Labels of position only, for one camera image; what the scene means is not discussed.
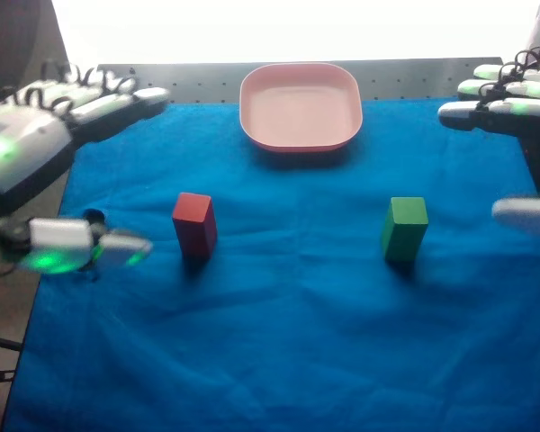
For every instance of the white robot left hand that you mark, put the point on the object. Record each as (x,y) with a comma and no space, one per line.
(22,144)

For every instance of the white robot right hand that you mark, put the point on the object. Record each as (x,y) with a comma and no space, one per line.
(513,108)

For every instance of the red block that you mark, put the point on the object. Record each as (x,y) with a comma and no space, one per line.
(193,229)

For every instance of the green rectangular block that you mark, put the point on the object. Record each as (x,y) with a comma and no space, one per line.
(404,234)

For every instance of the pink plate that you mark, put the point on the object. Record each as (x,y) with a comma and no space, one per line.
(299,110)

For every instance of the blue cloth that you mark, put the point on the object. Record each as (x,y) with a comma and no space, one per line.
(270,337)

